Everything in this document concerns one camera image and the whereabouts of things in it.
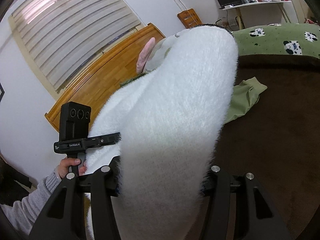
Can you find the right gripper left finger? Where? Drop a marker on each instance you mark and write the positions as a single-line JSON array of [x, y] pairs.
[[63, 216]]

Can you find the window blinds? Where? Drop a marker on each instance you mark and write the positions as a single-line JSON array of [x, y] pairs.
[[58, 38]]

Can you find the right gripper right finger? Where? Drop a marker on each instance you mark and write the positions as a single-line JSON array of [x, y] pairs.
[[256, 217]]

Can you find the left hand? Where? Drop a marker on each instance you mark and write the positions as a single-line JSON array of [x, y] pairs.
[[63, 168]]

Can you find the pink pillow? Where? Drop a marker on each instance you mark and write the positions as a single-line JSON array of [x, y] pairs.
[[144, 55]]

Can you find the green pajama shirt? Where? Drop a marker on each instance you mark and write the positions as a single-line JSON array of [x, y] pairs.
[[245, 97]]

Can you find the wooden headboard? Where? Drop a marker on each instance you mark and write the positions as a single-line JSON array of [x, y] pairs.
[[103, 77]]

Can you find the white desk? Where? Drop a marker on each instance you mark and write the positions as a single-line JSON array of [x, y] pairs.
[[262, 13]]

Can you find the grey sleeved left forearm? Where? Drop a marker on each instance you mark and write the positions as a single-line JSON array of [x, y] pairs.
[[23, 213]]

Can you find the white green frog pillow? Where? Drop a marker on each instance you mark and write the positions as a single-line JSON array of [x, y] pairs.
[[160, 51]]

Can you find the green cow pattern blanket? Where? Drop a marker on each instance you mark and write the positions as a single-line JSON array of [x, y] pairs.
[[300, 39]]

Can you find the white fluffy cardigan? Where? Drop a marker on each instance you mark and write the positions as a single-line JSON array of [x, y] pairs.
[[161, 175]]

